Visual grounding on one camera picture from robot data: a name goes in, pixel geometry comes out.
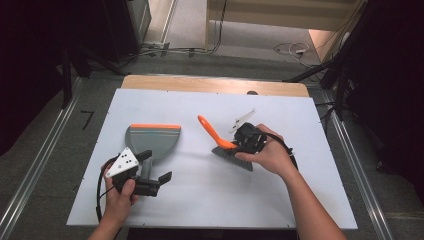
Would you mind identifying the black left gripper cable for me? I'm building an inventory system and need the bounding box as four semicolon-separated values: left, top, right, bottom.
95;154;120;224

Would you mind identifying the grey dustpan with orange edge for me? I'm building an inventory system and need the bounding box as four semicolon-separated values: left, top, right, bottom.
124;123;182;183

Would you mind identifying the person's right hand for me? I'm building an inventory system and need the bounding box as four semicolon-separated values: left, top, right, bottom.
234;123;298;180

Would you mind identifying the bundle of floor cables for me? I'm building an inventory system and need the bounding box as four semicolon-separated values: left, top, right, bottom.
118;0;229;64

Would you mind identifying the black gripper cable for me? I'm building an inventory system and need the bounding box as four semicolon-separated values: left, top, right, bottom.
248;130;300;172
95;154;120;224

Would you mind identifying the white floor cable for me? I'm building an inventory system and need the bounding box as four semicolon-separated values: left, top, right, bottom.
273;41;314;69

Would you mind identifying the metal floor rail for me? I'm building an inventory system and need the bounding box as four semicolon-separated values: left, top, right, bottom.
0;77;83;240
320;89;397;240

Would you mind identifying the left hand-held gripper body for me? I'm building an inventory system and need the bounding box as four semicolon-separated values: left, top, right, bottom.
105;146;162;198

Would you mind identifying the light wooden furniture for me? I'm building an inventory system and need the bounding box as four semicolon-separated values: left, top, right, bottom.
204;0;368;53

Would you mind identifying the white board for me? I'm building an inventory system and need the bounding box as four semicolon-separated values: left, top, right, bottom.
65;88;359;231

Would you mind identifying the black metal stand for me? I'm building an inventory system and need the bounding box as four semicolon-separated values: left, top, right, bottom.
59;39;129;110
282;0;381;122

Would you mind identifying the wooden table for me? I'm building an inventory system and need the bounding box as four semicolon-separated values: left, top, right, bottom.
120;74;311;99

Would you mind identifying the person's left hand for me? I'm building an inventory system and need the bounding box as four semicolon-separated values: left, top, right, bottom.
102;162;140;222

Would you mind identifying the grey brush with orange handle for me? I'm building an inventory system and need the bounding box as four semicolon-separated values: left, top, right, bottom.
196;114;255;173

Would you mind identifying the brown cardboard panel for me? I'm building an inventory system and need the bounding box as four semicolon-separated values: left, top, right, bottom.
307;28;338;63

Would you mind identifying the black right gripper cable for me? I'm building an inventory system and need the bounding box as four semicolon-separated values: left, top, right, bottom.
248;130;300;172

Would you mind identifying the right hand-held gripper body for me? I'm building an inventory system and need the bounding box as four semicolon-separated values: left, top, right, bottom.
228;108;268;155

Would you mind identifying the grey cabinet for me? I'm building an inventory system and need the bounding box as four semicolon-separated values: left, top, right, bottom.
125;0;153;46

